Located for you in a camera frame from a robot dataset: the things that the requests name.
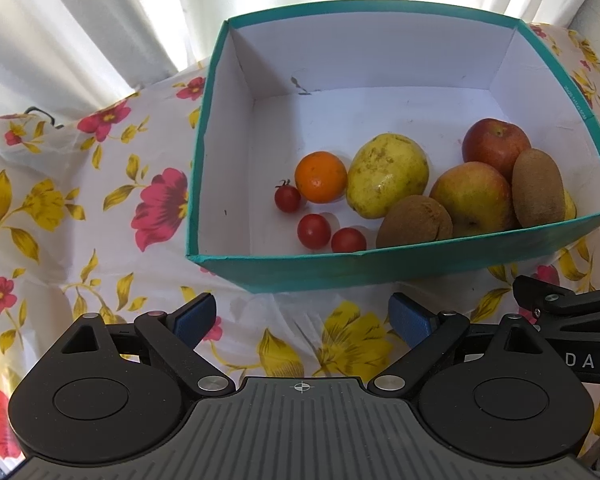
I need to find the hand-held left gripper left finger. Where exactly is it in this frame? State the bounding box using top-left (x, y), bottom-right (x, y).
top-left (60, 292), bottom-right (236, 396)

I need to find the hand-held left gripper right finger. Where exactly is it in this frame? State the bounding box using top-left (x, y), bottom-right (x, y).
top-left (372, 291), bottom-right (543, 396)

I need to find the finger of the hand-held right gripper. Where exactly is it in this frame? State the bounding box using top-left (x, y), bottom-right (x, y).
top-left (512, 275), bottom-right (600, 333)

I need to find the brown kiwi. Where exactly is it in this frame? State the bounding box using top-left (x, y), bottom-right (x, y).
top-left (376, 195), bottom-right (454, 249)
top-left (511, 148), bottom-right (566, 228)

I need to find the red cherry tomato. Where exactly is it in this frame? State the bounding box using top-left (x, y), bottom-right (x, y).
top-left (331, 227), bottom-right (367, 254)
top-left (297, 213), bottom-right (332, 250)
top-left (274, 180), bottom-right (302, 213)

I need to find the yellow-red apple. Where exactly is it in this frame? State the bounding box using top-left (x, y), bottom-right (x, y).
top-left (429, 161), bottom-right (518, 237)

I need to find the yellow-green pear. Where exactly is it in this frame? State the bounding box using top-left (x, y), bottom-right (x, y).
top-left (346, 133), bottom-right (430, 220)

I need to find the red apple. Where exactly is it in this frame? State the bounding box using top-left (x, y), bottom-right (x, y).
top-left (462, 118), bottom-right (532, 183)

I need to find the orange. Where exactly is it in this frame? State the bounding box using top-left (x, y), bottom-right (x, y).
top-left (294, 151), bottom-right (349, 205)

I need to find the teal cardboard box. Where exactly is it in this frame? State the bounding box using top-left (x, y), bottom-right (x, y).
top-left (186, 0), bottom-right (600, 295)

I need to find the floral tablecloth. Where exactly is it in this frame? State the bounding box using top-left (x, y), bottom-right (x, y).
top-left (0, 22), bottom-right (600, 480)

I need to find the white curtain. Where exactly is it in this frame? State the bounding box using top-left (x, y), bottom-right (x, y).
top-left (0, 0), bottom-right (600, 121)

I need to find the black cable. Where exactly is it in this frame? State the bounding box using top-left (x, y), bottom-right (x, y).
top-left (24, 106), bottom-right (65, 130)

